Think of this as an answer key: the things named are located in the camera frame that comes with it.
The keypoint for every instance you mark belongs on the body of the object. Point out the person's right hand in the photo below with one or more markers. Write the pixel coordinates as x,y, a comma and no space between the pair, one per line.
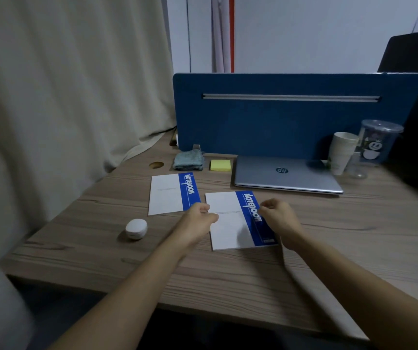
283,224

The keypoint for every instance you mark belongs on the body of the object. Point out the person's left hand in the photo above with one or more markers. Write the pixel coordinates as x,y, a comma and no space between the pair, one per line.
192,225

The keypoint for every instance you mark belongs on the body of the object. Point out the person's left thumb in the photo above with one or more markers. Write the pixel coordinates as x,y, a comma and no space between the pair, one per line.
211,217

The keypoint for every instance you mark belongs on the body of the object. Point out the person's right thumb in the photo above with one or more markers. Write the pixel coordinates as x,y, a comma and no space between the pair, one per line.
265,214

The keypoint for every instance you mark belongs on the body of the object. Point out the white and blue notebook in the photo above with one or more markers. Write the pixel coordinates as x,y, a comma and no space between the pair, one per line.
230,222
168,195

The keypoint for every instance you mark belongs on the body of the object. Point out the person's left forearm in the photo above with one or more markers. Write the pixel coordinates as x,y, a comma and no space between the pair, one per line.
128,298

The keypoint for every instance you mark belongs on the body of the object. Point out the person's right forearm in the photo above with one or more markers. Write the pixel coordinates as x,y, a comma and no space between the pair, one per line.
358,291

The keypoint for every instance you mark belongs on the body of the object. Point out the silver laptop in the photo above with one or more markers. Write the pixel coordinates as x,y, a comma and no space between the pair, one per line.
285,174

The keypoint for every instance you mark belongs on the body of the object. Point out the yellow sticky note pad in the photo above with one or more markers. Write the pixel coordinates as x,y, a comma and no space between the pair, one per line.
220,165

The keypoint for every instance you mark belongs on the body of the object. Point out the folded grey-blue cloth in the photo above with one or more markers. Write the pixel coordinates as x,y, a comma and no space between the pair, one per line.
188,160

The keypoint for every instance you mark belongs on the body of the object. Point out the white round earbuds case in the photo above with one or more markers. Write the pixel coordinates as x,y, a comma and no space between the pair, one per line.
136,228

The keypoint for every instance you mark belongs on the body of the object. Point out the blue desk divider panel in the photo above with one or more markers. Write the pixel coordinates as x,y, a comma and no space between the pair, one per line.
267,127

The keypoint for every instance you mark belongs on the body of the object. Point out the white paper cup stack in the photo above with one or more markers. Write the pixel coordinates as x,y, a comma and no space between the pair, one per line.
341,151

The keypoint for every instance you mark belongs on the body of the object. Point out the small clear plastic cup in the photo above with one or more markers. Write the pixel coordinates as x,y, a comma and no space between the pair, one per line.
356,170

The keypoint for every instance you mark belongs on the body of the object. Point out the clear printed cup with lid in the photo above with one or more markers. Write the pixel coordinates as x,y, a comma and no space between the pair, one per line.
378,142

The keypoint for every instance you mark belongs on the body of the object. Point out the red and white pole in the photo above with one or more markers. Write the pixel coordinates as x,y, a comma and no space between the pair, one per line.
227,32

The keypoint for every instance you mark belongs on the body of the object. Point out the beige curtain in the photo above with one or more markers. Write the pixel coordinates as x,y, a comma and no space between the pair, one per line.
59,105

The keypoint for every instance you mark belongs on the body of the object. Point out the silver divider rail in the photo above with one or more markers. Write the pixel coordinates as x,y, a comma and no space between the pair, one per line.
289,98

